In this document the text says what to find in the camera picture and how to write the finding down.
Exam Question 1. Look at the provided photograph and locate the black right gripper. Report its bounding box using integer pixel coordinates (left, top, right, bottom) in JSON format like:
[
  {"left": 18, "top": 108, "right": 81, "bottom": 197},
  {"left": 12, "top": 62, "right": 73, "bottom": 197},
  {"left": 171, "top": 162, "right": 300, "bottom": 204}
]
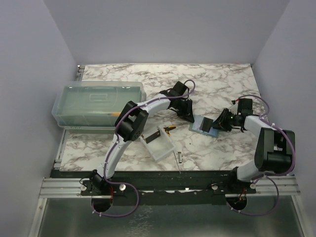
[{"left": 210, "top": 108, "right": 239, "bottom": 132}]

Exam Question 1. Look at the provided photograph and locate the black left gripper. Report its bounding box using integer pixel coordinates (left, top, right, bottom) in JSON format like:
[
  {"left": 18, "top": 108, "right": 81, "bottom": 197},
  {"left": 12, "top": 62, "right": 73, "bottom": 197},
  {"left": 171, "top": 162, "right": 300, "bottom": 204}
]
[{"left": 173, "top": 98, "right": 193, "bottom": 122}]

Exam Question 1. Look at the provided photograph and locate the green leather card holder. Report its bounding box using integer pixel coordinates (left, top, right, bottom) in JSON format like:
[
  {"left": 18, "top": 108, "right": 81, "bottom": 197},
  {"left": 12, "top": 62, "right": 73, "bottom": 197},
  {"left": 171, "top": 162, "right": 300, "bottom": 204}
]
[{"left": 189, "top": 115, "right": 219, "bottom": 138}]

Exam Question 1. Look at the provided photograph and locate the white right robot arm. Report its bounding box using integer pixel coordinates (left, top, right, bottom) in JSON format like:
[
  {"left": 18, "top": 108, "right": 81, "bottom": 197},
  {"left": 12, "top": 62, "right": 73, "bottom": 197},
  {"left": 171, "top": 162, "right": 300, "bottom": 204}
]
[{"left": 211, "top": 96, "right": 296, "bottom": 194}]

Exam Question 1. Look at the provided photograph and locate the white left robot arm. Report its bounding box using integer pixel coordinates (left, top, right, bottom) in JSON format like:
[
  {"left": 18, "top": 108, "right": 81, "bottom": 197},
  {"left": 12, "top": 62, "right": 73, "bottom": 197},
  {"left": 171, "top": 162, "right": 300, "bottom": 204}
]
[{"left": 89, "top": 79, "right": 196, "bottom": 195}]

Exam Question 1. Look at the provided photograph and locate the yellow black utility knife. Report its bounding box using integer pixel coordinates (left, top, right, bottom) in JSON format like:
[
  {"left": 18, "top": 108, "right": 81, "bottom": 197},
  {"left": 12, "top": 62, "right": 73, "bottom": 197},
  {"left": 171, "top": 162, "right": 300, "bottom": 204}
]
[{"left": 163, "top": 125, "right": 176, "bottom": 136}]

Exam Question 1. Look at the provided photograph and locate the small metal cylinder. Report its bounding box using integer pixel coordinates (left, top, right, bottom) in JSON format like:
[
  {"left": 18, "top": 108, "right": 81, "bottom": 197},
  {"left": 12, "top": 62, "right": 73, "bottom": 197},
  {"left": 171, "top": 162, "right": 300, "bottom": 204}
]
[{"left": 177, "top": 152, "right": 183, "bottom": 163}]

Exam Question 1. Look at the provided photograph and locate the clear small plastic tray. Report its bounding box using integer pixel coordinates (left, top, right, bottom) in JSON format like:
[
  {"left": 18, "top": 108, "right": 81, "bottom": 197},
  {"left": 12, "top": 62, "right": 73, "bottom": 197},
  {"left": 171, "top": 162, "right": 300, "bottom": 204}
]
[{"left": 140, "top": 126, "right": 176, "bottom": 162}]

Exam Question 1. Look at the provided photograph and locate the thin metal rod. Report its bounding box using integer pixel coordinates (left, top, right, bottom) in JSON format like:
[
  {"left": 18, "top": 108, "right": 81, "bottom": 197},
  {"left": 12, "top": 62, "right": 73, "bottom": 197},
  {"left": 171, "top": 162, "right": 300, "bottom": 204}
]
[{"left": 173, "top": 150, "right": 181, "bottom": 174}]

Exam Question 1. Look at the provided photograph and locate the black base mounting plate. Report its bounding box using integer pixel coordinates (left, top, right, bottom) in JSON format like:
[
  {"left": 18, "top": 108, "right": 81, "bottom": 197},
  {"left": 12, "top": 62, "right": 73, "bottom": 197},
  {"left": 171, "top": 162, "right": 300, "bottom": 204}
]
[{"left": 50, "top": 170, "right": 256, "bottom": 205}]

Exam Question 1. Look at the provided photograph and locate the clear plastic storage box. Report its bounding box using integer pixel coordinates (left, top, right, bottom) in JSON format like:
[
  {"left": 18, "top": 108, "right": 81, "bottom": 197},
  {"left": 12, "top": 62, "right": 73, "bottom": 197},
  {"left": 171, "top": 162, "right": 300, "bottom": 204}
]
[{"left": 52, "top": 81, "right": 147, "bottom": 130}]

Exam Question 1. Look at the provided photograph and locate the aluminium extrusion rail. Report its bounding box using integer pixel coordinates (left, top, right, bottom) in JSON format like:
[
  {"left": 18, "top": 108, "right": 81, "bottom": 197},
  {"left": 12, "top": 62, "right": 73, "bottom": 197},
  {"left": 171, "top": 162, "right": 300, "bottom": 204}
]
[{"left": 39, "top": 178, "right": 110, "bottom": 199}]

